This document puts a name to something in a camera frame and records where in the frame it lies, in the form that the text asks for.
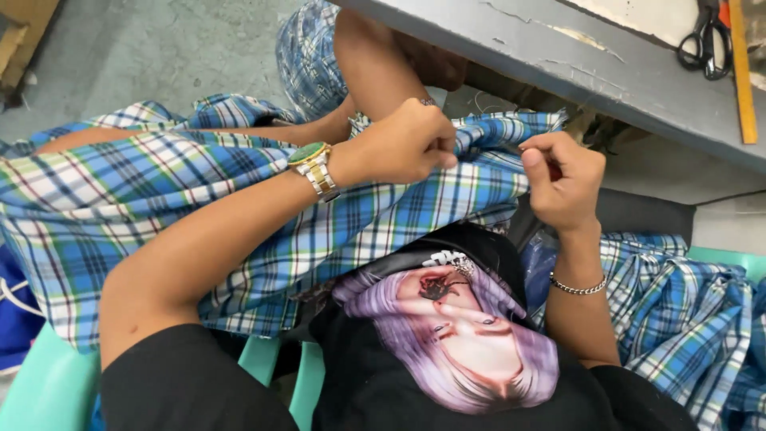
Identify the heap of blue plaid cloth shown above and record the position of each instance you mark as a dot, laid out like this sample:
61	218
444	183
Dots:
676	323

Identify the yellow wooden ruler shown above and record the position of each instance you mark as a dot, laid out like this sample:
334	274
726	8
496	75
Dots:
741	72

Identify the person's right hand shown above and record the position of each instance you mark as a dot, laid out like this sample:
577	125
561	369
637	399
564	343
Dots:
568	191

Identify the grey wooden table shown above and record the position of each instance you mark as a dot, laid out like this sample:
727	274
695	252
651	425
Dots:
598	66

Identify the teal plastic chair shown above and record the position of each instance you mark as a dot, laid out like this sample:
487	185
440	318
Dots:
733	260
54	383

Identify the blue plastic bag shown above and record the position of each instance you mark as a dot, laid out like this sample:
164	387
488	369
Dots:
538	269

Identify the person's bare leg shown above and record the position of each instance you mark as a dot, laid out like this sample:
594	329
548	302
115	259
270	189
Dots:
239	135
374	66

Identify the black printed t-shirt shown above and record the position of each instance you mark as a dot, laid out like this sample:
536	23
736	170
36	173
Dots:
419	371

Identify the blue plaid garment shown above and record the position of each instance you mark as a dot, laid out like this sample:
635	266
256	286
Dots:
308	60

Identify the brown cardboard box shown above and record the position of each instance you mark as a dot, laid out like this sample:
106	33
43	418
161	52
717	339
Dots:
24	36

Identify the gold green-faced wristwatch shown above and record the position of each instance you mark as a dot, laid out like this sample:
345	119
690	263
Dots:
314	170

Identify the person's left hand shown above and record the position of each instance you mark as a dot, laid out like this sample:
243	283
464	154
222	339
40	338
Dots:
389	143

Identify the black scissors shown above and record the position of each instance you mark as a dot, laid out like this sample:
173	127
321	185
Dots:
706	45

